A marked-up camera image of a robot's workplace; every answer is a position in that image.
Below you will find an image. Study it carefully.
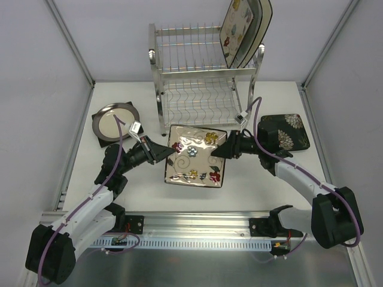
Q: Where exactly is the aluminium rail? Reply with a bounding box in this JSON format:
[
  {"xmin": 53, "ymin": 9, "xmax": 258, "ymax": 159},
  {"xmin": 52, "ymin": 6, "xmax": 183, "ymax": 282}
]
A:
[{"xmin": 105, "ymin": 212, "xmax": 269, "ymax": 239}]

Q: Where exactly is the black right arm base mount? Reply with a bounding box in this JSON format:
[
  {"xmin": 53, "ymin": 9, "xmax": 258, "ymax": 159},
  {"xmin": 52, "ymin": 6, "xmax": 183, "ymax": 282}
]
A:
[{"xmin": 248, "ymin": 204, "xmax": 303, "ymax": 239}]

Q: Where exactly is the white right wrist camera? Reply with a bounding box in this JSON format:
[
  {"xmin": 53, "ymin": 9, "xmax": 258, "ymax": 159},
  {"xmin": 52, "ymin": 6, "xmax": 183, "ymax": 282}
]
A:
[{"xmin": 234, "ymin": 111, "xmax": 250, "ymax": 128}]

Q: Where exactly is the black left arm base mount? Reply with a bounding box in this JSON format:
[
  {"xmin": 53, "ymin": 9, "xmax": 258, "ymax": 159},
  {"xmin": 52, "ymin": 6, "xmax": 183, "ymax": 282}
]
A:
[{"xmin": 110, "ymin": 215, "xmax": 145, "ymax": 234}]

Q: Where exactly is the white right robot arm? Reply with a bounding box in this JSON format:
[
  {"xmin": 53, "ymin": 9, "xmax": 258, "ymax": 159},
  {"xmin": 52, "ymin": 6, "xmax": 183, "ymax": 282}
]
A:
[{"xmin": 211, "ymin": 121, "xmax": 364, "ymax": 249}]

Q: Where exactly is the stainless steel dish rack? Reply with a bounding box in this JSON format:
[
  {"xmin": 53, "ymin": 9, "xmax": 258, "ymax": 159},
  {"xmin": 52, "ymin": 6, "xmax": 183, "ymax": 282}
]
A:
[{"xmin": 148, "ymin": 23, "xmax": 265, "ymax": 136}]

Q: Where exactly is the white square plate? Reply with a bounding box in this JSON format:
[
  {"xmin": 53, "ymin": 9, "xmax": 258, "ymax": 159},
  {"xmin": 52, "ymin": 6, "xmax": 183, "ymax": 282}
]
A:
[
  {"xmin": 233, "ymin": 1, "xmax": 263, "ymax": 68},
  {"xmin": 242, "ymin": 0, "xmax": 273, "ymax": 66}
]

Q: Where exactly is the colourful flower plate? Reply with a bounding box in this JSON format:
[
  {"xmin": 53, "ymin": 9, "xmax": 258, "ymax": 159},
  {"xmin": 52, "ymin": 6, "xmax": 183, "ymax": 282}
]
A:
[
  {"xmin": 165, "ymin": 125, "xmax": 227, "ymax": 188},
  {"xmin": 220, "ymin": 0, "xmax": 254, "ymax": 68}
]

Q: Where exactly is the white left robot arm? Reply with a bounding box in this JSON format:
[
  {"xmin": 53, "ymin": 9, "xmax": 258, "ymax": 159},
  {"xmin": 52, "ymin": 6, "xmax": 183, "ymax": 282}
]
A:
[{"xmin": 25, "ymin": 136, "xmax": 175, "ymax": 285}]

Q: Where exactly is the round silver-rimmed plate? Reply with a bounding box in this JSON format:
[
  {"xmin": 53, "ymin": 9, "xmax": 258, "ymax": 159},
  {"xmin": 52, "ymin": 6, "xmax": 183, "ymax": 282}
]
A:
[{"xmin": 91, "ymin": 102, "xmax": 141, "ymax": 141}]

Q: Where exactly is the white slotted cable duct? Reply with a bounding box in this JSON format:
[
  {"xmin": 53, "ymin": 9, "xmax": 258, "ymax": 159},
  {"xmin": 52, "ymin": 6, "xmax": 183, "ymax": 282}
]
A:
[{"xmin": 90, "ymin": 236, "xmax": 272, "ymax": 252}]

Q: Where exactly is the black square plate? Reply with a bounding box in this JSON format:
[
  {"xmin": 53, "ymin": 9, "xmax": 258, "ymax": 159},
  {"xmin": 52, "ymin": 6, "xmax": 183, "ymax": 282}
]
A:
[{"xmin": 91, "ymin": 100, "xmax": 144, "ymax": 149}]

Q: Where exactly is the dark floral square plate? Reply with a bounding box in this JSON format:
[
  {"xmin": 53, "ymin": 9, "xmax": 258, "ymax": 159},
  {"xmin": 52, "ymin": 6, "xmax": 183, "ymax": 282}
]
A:
[{"xmin": 258, "ymin": 114, "xmax": 311, "ymax": 151}]

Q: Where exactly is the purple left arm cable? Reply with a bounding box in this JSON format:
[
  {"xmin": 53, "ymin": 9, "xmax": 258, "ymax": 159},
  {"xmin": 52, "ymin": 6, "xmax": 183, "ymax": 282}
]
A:
[{"xmin": 37, "ymin": 113, "xmax": 141, "ymax": 286}]

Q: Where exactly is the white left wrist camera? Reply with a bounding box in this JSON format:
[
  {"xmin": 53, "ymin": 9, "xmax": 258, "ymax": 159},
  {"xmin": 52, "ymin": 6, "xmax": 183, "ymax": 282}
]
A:
[{"xmin": 128, "ymin": 121, "xmax": 141, "ymax": 142}]

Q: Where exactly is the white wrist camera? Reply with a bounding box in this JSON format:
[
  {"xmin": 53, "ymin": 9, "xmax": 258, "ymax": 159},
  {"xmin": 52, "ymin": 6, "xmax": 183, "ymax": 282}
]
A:
[
  {"xmin": 234, "ymin": 111, "xmax": 250, "ymax": 128},
  {"xmin": 128, "ymin": 121, "xmax": 141, "ymax": 142}
]

